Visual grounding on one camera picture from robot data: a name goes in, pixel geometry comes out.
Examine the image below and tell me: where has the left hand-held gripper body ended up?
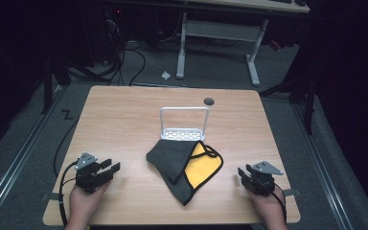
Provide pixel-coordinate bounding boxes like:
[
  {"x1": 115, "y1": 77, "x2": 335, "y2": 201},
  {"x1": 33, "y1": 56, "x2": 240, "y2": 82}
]
[{"x1": 74, "y1": 151, "x2": 115, "y2": 195}]

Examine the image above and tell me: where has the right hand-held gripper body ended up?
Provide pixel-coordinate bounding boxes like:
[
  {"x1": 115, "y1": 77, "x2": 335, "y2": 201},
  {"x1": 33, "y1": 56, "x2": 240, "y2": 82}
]
[{"x1": 241, "y1": 160, "x2": 285, "y2": 196}]

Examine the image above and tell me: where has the grey and yellow cloth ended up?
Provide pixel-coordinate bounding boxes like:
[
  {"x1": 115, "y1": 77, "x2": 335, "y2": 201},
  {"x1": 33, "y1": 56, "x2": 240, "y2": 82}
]
[{"x1": 146, "y1": 139, "x2": 224, "y2": 207}]

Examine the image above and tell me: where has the white metal rack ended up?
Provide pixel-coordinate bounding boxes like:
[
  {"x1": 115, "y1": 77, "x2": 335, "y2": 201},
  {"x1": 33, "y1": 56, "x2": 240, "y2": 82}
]
[{"x1": 159, "y1": 106, "x2": 211, "y2": 143}]

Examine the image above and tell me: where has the person's left hand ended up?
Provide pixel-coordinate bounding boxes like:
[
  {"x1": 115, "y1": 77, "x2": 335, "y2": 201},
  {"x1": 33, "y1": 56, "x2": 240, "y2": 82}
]
[{"x1": 65, "y1": 181, "x2": 112, "y2": 230}]

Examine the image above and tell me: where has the person's right hand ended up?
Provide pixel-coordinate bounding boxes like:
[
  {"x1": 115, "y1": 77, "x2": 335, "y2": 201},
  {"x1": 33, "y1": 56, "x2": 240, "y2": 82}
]
[{"x1": 245, "y1": 185, "x2": 289, "y2": 230}]

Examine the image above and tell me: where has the grey tape strip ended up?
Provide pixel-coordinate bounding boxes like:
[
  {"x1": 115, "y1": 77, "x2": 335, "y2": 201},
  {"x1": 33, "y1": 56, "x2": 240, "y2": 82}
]
[
  {"x1": 283, "y1": 188, "x2": 302, "y2": 197},
  {"x1": 40, "y1": 192, "x2": 61, "y2": 201}
]

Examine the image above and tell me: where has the black metal stand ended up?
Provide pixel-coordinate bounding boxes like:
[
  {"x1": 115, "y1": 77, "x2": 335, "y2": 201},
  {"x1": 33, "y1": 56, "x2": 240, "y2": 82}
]
[
  {"x1": 258, "y1": 75, "x2": 317, "y2": 135},
  {"x1": 40, "y1": 57, "x2": 73, "y2": 115}
]

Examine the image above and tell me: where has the small red object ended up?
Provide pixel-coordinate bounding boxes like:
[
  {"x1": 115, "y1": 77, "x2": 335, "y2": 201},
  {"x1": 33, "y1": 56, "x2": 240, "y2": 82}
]
[{"x1": 269, "y1": 39, "x2": 283, "y2": 52}]

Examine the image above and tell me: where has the desk with white legs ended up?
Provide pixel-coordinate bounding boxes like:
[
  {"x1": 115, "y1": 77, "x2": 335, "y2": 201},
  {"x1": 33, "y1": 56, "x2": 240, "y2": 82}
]
[{"x1": 174, "y1": 0, "x2": 311, "y2": 87}]

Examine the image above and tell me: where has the right hand-held gripper cable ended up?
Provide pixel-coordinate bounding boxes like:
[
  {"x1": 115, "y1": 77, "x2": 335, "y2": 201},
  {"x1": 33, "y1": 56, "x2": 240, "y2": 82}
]
[{"x1": 269, "y1": 181, "x2": 288, "y2": 224}]

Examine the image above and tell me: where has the hand-held gripper cable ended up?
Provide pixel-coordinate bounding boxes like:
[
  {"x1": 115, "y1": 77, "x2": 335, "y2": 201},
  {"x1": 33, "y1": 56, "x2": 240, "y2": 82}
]
[
  {"x1": 269, "y1": 181, "x2": 288, "y2": 224},
  {"x1": 57, "y1": 160, "x2": 80, "y2": 228}
]

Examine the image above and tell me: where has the left hand-held gripper cable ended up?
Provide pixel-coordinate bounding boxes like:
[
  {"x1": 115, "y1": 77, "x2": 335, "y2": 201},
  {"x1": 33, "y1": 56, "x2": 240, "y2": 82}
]
[{"x1": 57, "y1": 160, "x2": 80, "y2": 228}]

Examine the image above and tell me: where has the black cable beside table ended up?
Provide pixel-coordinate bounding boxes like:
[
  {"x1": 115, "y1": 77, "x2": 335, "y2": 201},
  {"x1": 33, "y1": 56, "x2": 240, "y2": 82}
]
[{"x1": 53, "y1": 117, "x2": 81, "y2": 178}]

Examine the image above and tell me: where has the metal floor rail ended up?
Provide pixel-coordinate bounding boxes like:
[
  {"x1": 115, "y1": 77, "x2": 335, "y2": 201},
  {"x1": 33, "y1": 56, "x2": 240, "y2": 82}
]
[
  {"x1": 291, "y1": 103, "x2": 356, "y2": 230},
  {"x1": 0, "y1": 85, "x2": 65, "y2": 224}
]

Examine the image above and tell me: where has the bundle of black floor cables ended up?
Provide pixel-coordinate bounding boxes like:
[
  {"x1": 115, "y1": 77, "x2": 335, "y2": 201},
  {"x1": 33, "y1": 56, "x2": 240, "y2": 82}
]
[{"x1": 66, "y1": 18, "x2": 148, "y2": 86}]

